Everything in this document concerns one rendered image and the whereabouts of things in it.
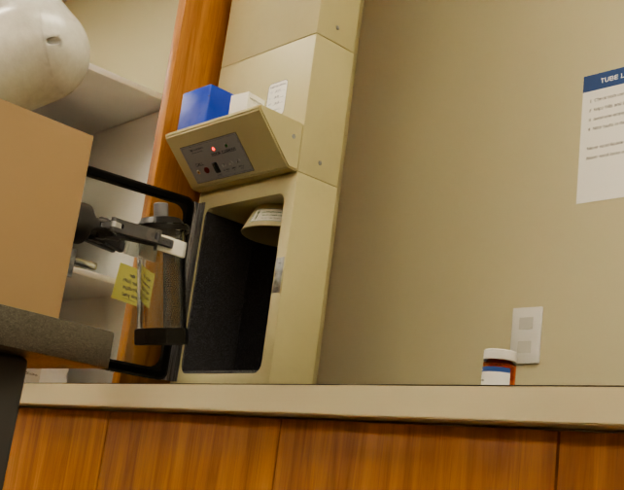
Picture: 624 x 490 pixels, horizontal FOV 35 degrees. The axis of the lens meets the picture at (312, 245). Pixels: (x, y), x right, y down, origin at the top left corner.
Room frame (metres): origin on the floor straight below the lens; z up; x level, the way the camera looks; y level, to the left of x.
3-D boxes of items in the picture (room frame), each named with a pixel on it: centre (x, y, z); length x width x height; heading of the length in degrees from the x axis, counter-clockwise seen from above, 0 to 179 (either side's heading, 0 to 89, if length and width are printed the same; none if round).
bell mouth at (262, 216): (2.02, 0.06, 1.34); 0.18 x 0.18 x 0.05
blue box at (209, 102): (1.99, 0.25, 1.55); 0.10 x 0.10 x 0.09; 41
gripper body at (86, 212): (1.73, 0.40, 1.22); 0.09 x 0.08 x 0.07; 132
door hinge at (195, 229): (2.07, 0.26, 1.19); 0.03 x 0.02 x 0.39; 41
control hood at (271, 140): (1.93, 0.20, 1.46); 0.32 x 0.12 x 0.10; 41
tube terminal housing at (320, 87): (2.05, 0.06, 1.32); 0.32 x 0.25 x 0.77; 41
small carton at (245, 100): (1.90, 0.17, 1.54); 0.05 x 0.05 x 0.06; 49
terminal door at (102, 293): (1.98, 0.39, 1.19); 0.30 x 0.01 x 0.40; 124
